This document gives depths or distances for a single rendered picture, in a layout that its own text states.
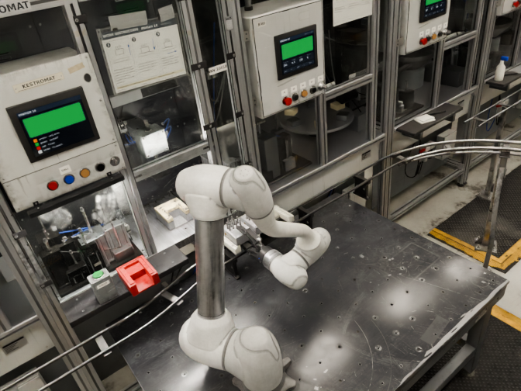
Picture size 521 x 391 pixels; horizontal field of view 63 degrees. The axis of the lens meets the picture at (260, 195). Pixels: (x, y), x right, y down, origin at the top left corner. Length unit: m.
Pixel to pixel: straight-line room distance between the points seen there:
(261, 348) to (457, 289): 0.98
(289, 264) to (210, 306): 0.39
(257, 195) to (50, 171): 0.79
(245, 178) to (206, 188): 0.15
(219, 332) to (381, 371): 0.63
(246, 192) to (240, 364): 0.61
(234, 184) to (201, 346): 0.63
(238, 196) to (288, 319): 0.78
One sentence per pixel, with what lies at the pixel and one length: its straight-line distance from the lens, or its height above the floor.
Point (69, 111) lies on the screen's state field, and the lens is 1.65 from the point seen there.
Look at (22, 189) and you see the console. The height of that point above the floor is 1.45.
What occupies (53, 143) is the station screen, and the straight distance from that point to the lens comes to 1.66.
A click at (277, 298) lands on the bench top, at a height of 0.68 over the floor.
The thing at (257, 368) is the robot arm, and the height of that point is 0.88.
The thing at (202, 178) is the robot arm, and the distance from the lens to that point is 1.38.
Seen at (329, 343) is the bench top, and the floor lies 0.68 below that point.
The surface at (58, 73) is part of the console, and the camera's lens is 1.64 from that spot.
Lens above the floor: 2.15
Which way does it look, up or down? 33 degrees down
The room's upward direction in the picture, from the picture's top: 8 degrees counter-clockwise
